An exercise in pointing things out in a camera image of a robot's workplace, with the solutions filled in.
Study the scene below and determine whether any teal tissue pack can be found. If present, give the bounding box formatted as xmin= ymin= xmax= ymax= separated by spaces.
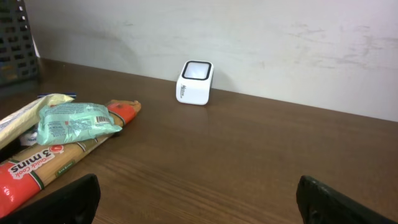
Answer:
xmin=19 ymin=129 xmax=37 ymax=146

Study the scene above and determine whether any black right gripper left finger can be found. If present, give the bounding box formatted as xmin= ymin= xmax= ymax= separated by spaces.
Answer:
xmin=1 ymin=174 xmax=101 ymax=224

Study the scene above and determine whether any orange spaghetti pack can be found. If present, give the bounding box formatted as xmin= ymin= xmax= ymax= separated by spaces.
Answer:
xmin=1 ymin=100 xmax=142 ymax=217

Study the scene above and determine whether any mint green wipes pack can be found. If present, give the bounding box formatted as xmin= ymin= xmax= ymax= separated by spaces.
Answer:
xmin=37 ymin=103 xmax=122 ymax=146

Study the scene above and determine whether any cream blue snack bag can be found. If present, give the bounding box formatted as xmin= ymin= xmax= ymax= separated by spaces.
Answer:
xmin=1 ymin=93 xmax=74 ymax=149

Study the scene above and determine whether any white barcode scanner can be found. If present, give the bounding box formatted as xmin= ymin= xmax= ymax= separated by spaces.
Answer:
xmin=175 ymin=60 xmax=214 ymax=105

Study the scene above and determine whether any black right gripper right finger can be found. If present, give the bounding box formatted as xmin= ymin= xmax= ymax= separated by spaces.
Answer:
xmin=296 ymin=175 xmax=397 ymax=224

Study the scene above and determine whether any dark grey plastic basket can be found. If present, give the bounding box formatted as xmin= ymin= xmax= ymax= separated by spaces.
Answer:
xmin=1 ymin=0 xmax=39 ymax=87

